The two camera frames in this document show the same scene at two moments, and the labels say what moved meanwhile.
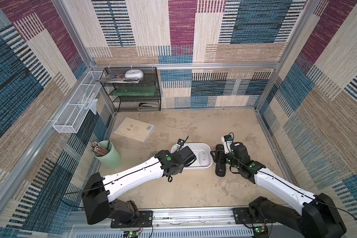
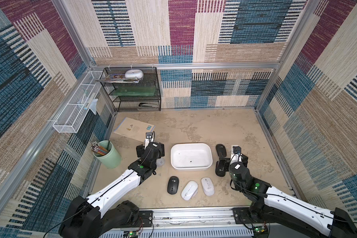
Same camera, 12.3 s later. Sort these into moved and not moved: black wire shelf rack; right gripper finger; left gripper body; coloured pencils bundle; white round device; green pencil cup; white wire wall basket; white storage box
Moved: right gripper finger; left gripper body
Not moved: coloured pencils bundle; white wire wall basket; white storage box; white round device; black wire shelf rack; green pencil cup
